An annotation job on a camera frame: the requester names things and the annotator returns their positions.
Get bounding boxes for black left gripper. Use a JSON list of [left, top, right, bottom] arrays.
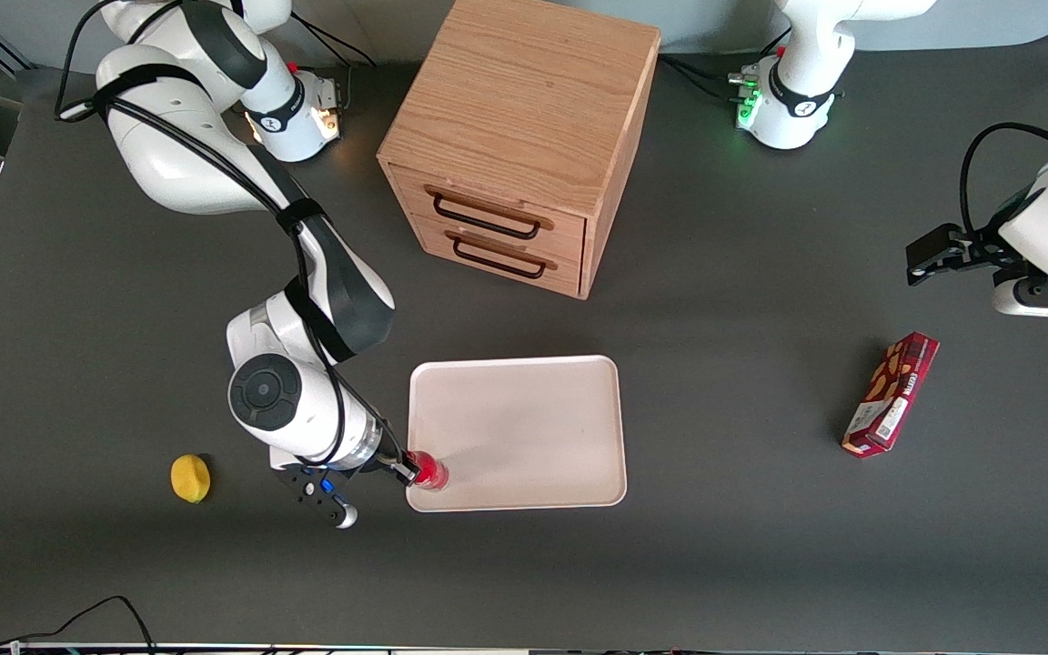
[[906, 225, 1003, 287]]

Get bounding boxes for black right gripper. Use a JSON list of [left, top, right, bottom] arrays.
[[375, 446, 422, 485]]

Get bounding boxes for red coke bottle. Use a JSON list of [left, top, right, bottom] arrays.
[[409, 450, 449, 492]]

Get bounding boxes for white rectangular tray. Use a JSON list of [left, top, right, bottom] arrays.
[[407, 355, 628, 513]]

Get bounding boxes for red snack box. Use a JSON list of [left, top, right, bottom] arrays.
[[841, 332, 941, 459]]

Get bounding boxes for yellow lemon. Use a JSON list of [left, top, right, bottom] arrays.
[[170, 454, 212, 504]]

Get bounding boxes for wooden drawer front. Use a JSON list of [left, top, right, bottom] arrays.
[[386, 164, 587, 265], [410, 216, 585, 297]]

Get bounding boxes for wooden drawer cabinet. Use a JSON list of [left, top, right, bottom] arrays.
[[377, 0, 661, 301]]

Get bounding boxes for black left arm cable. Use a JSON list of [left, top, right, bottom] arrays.
[[959, 122, 1048, 239]]

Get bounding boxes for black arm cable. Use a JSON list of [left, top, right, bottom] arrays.
[[959, 122, 1048, 239], [55, 0, 398, 467]]

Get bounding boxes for black drawer handle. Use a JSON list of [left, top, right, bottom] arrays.
[[445, 230, 559, 280], [424, 185, 554, 241]]

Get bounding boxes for black base cables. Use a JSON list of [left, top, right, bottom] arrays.
[[659, 27, 791, 103]]

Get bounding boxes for black cable at table edge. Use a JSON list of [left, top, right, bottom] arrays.
[[0, 596, 157, 655]]

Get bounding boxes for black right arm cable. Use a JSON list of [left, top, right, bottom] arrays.
[[55, 0, 398, 467]]

